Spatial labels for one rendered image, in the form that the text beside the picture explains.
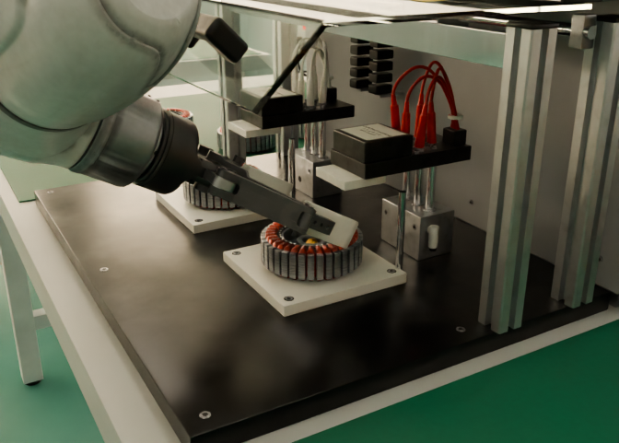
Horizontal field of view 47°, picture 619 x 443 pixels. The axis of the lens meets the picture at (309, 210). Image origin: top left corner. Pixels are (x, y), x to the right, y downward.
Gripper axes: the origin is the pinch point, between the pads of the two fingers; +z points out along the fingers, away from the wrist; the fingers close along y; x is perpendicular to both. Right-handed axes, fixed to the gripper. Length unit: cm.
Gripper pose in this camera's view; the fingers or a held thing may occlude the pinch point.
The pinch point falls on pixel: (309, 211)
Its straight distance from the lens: 76.6
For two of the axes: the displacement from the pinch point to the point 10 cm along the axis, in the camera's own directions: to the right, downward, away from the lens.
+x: -4.3, 9.0, 0.8
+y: -5.1, -3.1, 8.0
